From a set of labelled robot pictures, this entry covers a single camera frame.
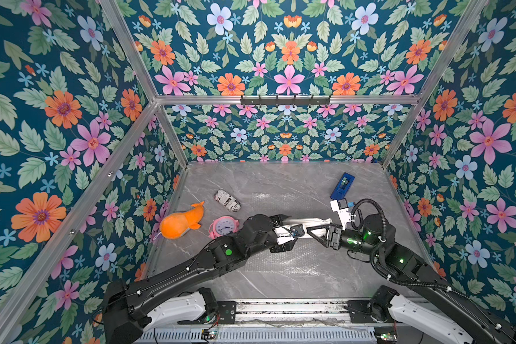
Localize clear bubble wrap sheet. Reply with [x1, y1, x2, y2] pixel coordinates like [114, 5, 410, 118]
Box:
[242, 239, 323, 277]

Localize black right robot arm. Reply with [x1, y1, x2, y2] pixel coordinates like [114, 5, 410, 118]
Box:
[306, 199, 516, 343]

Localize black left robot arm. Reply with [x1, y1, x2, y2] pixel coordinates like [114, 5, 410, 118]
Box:
[102, 214, 305, 343]

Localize blue rectangular box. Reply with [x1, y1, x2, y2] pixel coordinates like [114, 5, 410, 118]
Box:
[330, 173, 355, 201]

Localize pink alarm clock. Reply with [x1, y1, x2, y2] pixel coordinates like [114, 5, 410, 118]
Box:
[209, 216, 239, 239]

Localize newspaper print wrapped vase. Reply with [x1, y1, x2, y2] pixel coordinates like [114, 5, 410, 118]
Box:
[214, 189, 242, 212]

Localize orange plush whale toy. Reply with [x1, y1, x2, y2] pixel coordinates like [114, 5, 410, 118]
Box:
[160, 202, 204, 240]

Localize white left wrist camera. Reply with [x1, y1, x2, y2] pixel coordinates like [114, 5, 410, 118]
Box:
[274, 224, 306, 245]

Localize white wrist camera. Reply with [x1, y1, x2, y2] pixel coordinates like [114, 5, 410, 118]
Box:
[331, 199, 355, 230]
[274, 224, 306, 245]

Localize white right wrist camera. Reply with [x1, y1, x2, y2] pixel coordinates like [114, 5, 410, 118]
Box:
[331, 199, 355, 230]

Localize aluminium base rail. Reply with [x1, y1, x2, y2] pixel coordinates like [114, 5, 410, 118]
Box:
[141, 298, 470, 328]

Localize white perforated cable tray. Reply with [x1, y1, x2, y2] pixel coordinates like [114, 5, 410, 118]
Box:
[136, 327, 377, 343]

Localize black hook rail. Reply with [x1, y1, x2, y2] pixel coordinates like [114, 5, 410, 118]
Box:
[239, 95, 331, 107]

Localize aluminium frame struts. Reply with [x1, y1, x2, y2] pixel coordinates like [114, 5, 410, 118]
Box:
[0, 1, 487, 343]

